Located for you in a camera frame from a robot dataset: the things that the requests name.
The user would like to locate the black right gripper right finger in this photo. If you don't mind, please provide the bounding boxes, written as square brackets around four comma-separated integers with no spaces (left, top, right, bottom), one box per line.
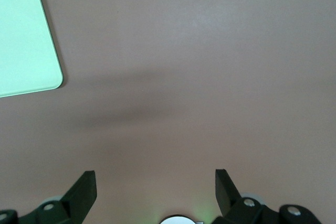
[211,168,320,224]

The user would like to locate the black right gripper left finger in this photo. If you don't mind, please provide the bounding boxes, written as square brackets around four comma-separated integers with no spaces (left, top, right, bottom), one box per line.
[0,170,98,224]

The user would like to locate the brown table cover mat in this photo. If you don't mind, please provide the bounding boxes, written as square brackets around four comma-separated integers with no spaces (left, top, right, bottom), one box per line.
[0,0,336,224]

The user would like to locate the light green rectangular tray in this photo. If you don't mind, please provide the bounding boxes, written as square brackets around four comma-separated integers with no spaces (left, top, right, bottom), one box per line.
[0,0,64,99]

